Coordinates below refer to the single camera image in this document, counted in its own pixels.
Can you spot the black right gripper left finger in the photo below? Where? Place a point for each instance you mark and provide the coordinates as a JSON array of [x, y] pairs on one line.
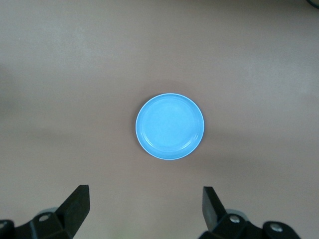
[[72, 216]]

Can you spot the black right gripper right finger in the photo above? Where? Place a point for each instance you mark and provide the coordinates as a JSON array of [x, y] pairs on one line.
[[216, 221]]

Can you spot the brown table cover sheet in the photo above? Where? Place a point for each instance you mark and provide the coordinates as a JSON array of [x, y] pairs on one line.
[[74, 74]]

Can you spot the blue round plate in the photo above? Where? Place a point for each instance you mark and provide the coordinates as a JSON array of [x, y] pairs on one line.
[[169, 127]]

